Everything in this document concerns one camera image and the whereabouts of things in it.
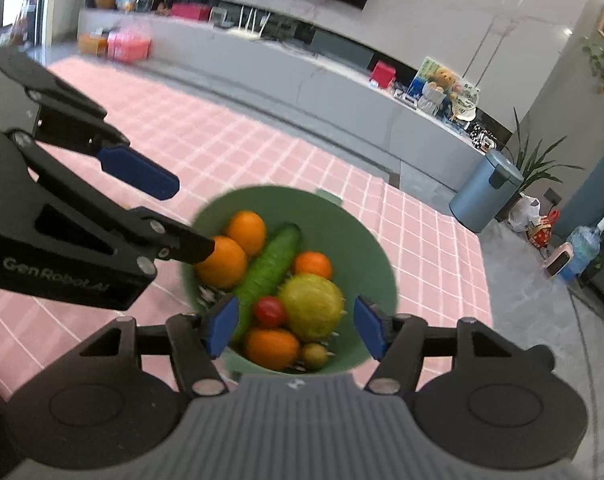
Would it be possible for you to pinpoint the red tomato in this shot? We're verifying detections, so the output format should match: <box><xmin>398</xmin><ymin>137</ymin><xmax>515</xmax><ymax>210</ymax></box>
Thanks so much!
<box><xmin>253</xmin><ymin>296</ymin><xmax>287</xmax><ymax>328</ymax></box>

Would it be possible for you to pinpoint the green colander bowl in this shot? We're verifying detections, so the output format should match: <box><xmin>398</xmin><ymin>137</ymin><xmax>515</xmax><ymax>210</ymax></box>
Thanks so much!
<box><xmin>179</xmin><ymin>185</ymin><xmax>400</xmax><ymax>376</ymax></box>

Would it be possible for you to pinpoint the small white heater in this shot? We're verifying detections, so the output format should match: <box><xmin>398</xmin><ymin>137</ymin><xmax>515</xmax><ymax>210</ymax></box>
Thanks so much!
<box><xmin>544</xmin><ymin>241</ymin><xmax>575</xmax><ymax>279</ymax></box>

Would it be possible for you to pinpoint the small brown round fruit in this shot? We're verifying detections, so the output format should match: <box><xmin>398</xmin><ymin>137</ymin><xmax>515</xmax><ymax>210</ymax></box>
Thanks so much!
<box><xmin>302</xmin><ymin>342</ymin><xmax>330</xmax><ymax>368</ymax></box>

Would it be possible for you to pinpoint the printed picture card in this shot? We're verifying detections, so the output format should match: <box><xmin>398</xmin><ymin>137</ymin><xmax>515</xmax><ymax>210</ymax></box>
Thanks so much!
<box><xmin>407</xmin><ymin>56</ymin><xmax>480</xmax><ymax>111</ymax></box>

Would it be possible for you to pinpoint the white router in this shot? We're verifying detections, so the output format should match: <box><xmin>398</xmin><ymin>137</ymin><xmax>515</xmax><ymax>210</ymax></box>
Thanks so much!
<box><xmin>232</xmin><ymin>5</ymin><xmax>270</xmax><ymax>38</ymax></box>

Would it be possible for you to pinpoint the orange cardboard box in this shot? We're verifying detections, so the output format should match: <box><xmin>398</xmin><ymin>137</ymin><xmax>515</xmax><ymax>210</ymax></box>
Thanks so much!
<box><xmin>76</xmin><ymin>32</ymin><xmax>108</xmax><ymax>57</ymax></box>

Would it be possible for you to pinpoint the red gift bag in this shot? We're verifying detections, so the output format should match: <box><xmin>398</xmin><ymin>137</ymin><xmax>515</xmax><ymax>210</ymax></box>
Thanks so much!
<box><xmin>527</xmin><ymin>210</ymin><xmax>560</xmax><ymax>250</ymax></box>

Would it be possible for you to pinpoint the white cap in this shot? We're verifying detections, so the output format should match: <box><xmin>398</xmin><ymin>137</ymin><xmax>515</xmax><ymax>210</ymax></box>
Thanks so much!
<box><xmin>452</xmin><ymin>95</ymin><xmax>478</xmax><ymax>122</ymax></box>

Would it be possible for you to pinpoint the green cucumber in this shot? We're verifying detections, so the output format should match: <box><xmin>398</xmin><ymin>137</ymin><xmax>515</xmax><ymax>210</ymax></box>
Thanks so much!
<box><xmin>229</xmin><ymin>223</ymin><xmax>301</xmax><ymax>341</ymax></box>

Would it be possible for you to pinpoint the white plastic bag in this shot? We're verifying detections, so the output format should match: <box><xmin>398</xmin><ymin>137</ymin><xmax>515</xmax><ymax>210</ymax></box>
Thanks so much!
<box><xmin>508</xmin><ymin>194</ymin><xmax>542</xmax><ymax>232</ymax></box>

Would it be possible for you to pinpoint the red box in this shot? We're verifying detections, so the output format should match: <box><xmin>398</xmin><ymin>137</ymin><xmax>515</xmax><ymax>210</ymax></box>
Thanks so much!
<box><xmin>369</xmin><ymin>61</ymin><xmax>397</xmax><ymax>90</ymax></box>

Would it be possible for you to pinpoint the brown teddy bear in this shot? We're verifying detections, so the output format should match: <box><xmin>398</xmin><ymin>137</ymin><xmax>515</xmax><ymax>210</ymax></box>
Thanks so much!
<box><xmin>429</xmin><ymin>67</ymin><xmax>458</xmax><ymax>92</ymax></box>

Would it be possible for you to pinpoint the tall leafy potted plant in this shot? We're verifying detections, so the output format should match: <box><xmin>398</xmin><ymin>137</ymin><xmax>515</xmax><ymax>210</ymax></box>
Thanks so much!
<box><xmin>502</xmin><ymin>107</ymin><xmax>585</xmax><ymax>211</ymax></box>

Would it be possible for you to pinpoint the black and white patterned item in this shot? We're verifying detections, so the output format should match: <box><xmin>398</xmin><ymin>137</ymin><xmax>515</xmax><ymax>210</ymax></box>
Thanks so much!
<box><xmin>469</xmin><ymin>122</ymin><xmax>498</xmax><ymax>151</ymax></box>

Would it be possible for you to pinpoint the large blue water bottle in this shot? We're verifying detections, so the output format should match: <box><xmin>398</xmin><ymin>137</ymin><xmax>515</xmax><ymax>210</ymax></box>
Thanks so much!
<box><xmin>564</xmin><ymin>214</ymin><xmax>604</xmax><ymax>278</ymax></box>

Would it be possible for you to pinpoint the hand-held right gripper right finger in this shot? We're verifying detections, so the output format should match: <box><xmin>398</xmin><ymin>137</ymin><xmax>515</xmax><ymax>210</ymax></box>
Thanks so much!
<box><xmin>353</xmin><ymin>296</ymin><xmax>533</xmax><ymax>400</ymax></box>

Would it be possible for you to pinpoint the white marble television console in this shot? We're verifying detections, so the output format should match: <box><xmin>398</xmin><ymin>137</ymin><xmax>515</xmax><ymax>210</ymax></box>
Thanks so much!
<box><xmin>76</xmin><ymin>7</ymin><xmax>488</xmax><ymax>196</ymax></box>

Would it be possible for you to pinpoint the pink plastic storage box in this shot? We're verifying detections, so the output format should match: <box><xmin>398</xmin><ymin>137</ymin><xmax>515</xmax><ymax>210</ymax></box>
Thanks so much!
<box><xmin>106</xmin><ymin>30</ymin><xmax>153</xmax><ymax>63</ymax></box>

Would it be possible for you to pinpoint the orange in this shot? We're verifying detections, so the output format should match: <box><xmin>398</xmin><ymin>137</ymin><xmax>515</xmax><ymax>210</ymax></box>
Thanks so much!
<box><xmin>194</xmin><ymin>236</ymin><xmax>249</xmax><ymax>290</ymax></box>
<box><xmin>294</xmin><ymin>251</ymin><xmax>333</xmax><ymax>281</ymax></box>
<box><xmin>244</xmin><ymin>327</ymin><xmax>301</xmax><ymax>372</ymax></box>
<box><xmin>225</xmin><ymin>211</ymin><xmax>267</xmax><ymax>256</ymax></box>

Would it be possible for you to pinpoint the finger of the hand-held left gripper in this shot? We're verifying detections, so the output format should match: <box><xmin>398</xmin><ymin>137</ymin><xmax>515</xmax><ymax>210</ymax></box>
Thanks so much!
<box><xmin>0</xmin><ymin>46</ymin><xmax>180</xmax><ymax>202</ymax></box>
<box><xmin>9</xmin><ymin>132</ymin><xmax>215</xmax><ymax>265</ymax></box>

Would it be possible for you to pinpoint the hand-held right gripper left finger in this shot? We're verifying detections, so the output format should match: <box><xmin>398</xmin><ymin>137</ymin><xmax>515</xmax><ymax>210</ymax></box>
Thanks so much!
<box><xmin>79</xmin><ymin>295</ymin><xmax>240</xmax><ymax>400</ymax></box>

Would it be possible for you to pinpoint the pink checked cloth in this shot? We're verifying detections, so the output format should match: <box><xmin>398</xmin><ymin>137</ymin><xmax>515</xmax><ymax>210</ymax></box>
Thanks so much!
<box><xmin>0</xmin><ymin>55</ymin><xmax>493</xmax><ymax>396</ymax></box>

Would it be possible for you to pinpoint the blue-grey pedal trash bin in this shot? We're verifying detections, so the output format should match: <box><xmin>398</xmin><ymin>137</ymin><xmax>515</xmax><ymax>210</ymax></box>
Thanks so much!
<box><xmin>449</xmin><ymin>149</ymin><xmax>525</xmax><ymax>233</ymax></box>

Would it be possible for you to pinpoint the large yellow-green citrus fruit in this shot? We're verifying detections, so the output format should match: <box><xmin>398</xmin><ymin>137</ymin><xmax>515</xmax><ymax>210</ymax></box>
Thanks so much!
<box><xmin>278</xmin><ymin>274</ymin><xmax>345</xmax><ymax>341</ymax></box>

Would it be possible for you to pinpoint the hanging ivy plant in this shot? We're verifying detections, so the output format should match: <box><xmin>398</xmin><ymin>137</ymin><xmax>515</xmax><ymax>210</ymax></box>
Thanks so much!
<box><xmin>581</xmin><ymin>35</ymin><xmax>604</xmax><ymax>96</ymax></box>

